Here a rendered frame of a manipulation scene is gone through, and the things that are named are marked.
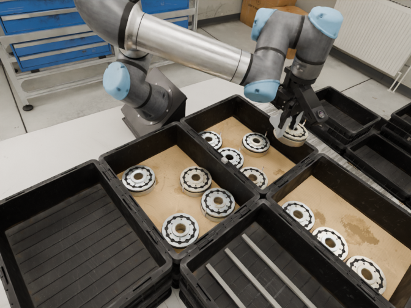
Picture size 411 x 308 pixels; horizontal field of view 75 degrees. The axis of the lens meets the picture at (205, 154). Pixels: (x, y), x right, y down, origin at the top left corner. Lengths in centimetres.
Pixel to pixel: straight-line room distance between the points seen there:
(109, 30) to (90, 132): 73
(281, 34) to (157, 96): 56
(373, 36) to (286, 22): 303
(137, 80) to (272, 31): 52
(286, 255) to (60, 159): 90
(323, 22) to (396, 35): 293
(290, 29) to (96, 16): 41
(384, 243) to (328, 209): 18
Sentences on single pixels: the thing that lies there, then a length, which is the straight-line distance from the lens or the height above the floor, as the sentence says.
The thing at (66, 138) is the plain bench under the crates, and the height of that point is 70.
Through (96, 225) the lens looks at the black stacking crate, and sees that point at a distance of 84.
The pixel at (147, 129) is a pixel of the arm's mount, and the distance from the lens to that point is 114.
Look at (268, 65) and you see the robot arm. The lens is 64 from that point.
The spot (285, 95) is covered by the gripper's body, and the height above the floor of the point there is 113.
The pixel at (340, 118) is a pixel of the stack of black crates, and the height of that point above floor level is 49.
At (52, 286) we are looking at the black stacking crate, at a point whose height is 83.
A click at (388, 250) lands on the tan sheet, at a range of 99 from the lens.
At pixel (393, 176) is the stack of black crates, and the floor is 38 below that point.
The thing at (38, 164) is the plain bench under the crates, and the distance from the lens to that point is 123.
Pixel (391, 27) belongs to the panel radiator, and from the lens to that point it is 363.
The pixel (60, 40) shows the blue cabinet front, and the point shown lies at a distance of 255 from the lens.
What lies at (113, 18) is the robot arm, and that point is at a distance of 62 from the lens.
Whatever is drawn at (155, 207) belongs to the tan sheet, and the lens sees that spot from 84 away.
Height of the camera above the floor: 155
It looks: 47 degrees down
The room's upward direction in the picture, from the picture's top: 8 degrees clockwise
